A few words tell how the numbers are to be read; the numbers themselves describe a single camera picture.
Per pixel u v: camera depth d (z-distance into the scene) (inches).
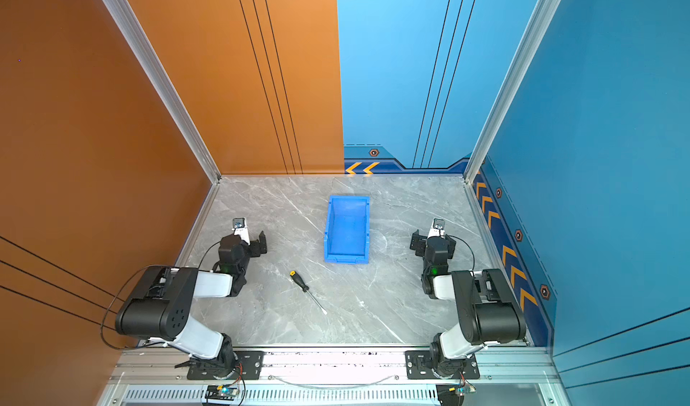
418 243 33.1
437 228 31.4
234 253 28.5
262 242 34.8
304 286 34.2
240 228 31.9
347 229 40.2
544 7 28.7
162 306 18.1
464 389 27.4
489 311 17.7
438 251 28.3
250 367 29.1
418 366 28.5
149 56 32.5
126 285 19.6
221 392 27.8
